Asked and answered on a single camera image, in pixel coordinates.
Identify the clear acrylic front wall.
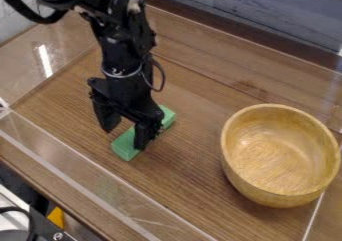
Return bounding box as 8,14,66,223
0,99,215,241

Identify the black device with yellow label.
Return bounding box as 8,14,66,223
30,199,94,241

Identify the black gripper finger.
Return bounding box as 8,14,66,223
134,117,163,150
91,92,122,133

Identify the black cable lower left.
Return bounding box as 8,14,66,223
0,206,38,241

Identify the brown wooden bowl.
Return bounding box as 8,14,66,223
221,104,342,208

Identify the green rectangular block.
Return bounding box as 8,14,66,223
111,105,176,162

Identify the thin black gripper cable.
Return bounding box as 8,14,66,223
139,56,167,93

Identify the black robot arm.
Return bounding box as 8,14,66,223
38,0,164,150

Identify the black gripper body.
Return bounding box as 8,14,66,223
87,64,164,123

